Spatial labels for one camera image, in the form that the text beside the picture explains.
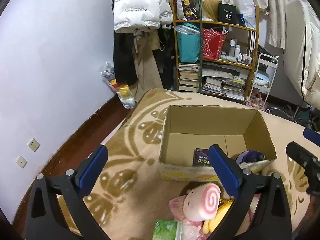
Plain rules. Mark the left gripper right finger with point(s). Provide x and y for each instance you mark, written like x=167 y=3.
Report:
x=271 y=220

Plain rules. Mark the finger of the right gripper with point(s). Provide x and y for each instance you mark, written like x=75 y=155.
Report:
x=312 y=136
x=304 y=158

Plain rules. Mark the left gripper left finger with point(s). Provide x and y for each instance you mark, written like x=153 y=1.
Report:
x=45 y=219

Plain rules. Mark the yellow round plush keychain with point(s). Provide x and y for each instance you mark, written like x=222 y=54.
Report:
x=210 y=225

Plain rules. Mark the pink swirl roll plush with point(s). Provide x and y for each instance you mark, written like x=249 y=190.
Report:
x=202 y=203

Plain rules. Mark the pink tissue pack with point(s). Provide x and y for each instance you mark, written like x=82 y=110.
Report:
x=188 y=229

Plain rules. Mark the green tissue pack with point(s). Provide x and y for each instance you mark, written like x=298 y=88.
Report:
x=167 y=230

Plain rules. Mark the purple round plush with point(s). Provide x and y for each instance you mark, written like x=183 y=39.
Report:
x=250 y=156

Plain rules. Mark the dark Face booklet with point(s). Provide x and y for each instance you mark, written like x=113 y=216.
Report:
x=201 y=157

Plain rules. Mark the white rolling cart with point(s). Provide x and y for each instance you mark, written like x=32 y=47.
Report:
x=263 y=78

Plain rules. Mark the beige patterned carpet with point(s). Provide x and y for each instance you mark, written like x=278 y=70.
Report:
x=130 y=194

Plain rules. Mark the pile of books right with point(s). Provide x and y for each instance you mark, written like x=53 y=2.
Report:
x=224 y=80

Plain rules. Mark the white softbox light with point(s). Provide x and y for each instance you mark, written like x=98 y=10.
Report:
x=301 y=55

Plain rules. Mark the open cardboard box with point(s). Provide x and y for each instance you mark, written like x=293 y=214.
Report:
x=235 y=130

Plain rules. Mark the wooden bookshelf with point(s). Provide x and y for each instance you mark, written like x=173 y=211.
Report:
x=241 y=45

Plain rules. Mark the stack of books left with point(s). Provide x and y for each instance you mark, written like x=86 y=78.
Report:
x=188 y=77

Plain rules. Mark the red gift bag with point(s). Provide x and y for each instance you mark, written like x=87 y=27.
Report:
x=213 y=42

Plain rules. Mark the black box number 40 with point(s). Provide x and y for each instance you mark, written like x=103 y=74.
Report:
x=227 y=13

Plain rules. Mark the plastic bag of snacks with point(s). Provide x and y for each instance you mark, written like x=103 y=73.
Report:
x=121 y=89

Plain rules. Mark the teal bag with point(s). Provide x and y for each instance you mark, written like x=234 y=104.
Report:
x=188 y=40

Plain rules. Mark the blonde wig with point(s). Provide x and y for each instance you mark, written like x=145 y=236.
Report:
x=210 y=9

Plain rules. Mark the black hanging garment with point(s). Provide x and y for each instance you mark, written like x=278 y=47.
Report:
x=123 y=60

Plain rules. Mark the beige trench coat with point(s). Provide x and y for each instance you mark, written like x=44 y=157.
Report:
x=148 y=76

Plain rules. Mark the white puffer jacket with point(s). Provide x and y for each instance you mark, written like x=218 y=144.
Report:
x=131 y=16

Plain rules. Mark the lower wall socket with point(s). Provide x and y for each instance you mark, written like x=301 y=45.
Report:
x=21 y=162

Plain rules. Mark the wall socket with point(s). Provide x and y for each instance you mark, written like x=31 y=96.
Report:
x=33 y=144
x=21 y=162

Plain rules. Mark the upper wall socket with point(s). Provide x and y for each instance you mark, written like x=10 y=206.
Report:
x=33 y=144

